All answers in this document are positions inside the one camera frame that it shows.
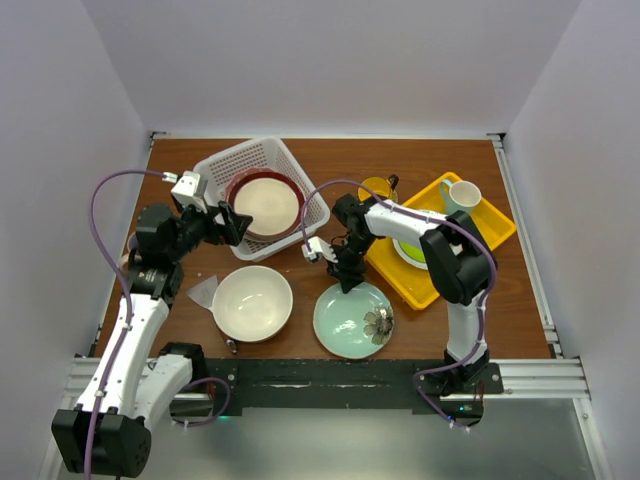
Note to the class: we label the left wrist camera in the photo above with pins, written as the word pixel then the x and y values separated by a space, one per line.
pixel 188 190

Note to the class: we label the dark bottom plate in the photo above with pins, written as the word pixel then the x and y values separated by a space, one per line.
pixel 267 202

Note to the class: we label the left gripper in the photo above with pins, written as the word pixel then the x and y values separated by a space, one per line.
pixel 230 232

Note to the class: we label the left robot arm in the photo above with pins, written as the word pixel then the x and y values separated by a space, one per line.
pixel 109 430

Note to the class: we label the yellow mug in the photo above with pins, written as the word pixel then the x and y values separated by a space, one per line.
pixel 382 187

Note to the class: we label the green white bowl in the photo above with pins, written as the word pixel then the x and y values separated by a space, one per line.
pixel 410 254

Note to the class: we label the white plastic basket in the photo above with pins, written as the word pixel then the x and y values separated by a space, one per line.
pixel 262 178

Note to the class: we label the small metal utensil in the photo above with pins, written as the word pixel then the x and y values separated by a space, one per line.
pixel 230 343

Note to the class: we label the light blue mug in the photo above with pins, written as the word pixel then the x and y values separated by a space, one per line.
pixel 459 195

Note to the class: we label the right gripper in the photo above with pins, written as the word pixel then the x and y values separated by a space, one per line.
pixel 352 275

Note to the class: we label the cream pink floral plate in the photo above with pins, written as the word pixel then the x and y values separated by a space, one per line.
pixel 250 237

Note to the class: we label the white ceramic bowl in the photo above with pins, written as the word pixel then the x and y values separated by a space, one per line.
pixel 252 304

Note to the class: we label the pink beige mug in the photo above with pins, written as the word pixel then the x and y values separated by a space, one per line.
pixel 127 255

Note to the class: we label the pale green bottom plate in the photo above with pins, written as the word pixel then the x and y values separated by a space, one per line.
pixel 353 325

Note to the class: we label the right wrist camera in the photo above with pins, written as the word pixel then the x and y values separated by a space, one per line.
pixel 315 248

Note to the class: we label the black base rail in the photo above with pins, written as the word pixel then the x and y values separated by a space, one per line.
pixel 344 384

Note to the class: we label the clear plastic scrap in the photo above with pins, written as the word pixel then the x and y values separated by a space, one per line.
pixel 203 293

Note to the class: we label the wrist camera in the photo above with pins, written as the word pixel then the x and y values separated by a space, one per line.
pixel 315 248
pixel 188 190

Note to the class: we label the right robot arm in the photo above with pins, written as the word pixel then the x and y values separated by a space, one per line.
pixel 460 265

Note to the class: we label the yellow plastic tray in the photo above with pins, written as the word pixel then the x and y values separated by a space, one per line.
pixel 414 284

